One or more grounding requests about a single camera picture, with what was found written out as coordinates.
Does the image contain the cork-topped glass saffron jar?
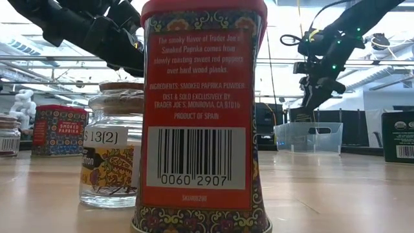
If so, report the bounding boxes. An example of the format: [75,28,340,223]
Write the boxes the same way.
[0,113,22,159]
[79,81,146,208]

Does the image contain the right gripper cable loop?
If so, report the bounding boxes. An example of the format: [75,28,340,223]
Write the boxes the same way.
[279,33,308,47]

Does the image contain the black hanging cable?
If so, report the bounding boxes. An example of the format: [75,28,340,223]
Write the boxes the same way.
[264,27,279,109]

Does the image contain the horizontal metal pipe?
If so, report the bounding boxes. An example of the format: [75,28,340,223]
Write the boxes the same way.
[0,80,101,87]

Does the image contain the red-lidded smoked paprika tin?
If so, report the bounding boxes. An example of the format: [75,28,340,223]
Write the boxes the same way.
[31,104,89,157]
[131,0,273,233]

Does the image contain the clear plastic bin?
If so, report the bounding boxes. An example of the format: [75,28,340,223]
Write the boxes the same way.
[273,121,343,155]

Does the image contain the white board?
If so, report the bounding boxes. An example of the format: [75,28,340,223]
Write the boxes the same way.
[364,108,384,149]

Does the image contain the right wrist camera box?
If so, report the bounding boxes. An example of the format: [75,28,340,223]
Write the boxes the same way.
[292,61,312,75]

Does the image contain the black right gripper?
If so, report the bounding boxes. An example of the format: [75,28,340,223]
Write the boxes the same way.
[300,74,346,113]

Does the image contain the black partition panels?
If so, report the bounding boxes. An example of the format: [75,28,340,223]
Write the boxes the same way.
[289,109,370,147]

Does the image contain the white robot figure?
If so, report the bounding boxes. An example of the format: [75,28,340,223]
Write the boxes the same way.
[8,89,37,130]

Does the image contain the black screen panel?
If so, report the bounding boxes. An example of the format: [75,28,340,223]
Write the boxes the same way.
[254,102,286,135]

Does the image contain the black ceiling cable reel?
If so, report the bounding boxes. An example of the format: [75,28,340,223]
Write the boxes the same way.
[364,32,392,51]

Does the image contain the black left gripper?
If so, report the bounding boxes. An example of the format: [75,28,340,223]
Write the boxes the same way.
[83,0,145,77]

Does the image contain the black green spice tin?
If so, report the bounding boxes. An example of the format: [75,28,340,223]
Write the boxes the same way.
[289,107,317,124]
[380,111,414,165]

